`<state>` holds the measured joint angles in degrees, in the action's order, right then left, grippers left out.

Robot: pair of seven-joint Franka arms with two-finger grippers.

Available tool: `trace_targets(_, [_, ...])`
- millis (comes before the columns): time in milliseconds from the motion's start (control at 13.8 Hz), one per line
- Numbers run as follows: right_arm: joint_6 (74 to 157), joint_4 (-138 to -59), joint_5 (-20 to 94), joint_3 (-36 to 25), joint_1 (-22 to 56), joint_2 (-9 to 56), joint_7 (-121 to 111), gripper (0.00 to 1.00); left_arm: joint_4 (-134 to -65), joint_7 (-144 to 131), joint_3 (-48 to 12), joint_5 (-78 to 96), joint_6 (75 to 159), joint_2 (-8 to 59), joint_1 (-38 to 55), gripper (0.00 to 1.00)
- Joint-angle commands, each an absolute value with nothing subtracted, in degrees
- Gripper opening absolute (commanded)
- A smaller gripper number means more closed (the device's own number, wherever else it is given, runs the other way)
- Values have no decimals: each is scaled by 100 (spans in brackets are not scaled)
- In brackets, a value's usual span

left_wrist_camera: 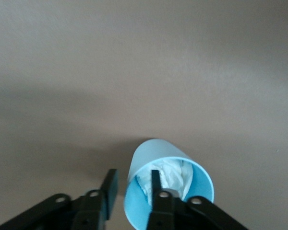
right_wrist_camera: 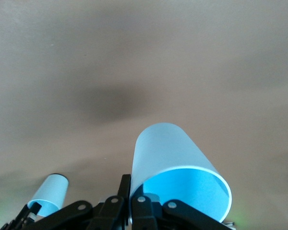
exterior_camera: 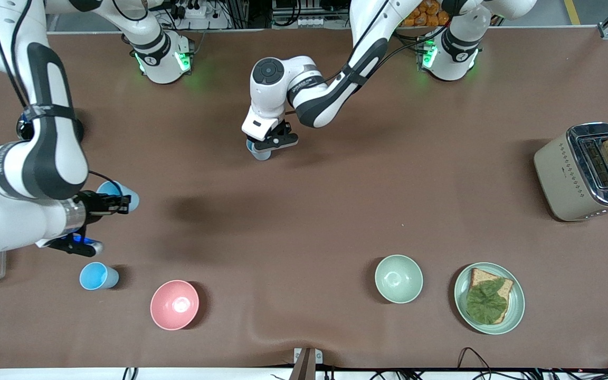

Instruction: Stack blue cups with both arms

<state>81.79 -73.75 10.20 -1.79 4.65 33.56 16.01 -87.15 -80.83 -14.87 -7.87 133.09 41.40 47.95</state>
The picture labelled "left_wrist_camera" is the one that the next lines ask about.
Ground crumpled white tissue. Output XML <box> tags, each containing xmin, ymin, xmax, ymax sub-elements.
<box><xmin>135</xmin><ymin>160</ymin><xmax>195</xmax><ymax>204</ymax></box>

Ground blue plastic cup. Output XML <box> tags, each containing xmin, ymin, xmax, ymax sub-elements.
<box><xmin>123</xmin><ymin>138</ymin><xmax>216</xmax><ymax>230</ymax></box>

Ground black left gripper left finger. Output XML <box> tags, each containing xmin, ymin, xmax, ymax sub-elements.
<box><xmin>0</xmin><ymin>169</ymin><xmax>119</xmax><ymax>230</ymax></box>

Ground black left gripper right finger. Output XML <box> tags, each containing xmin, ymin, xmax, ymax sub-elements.
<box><xmin>146</xmin><ymin>170</ymin><xmax>250</xmax><ymax>230</ymax></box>

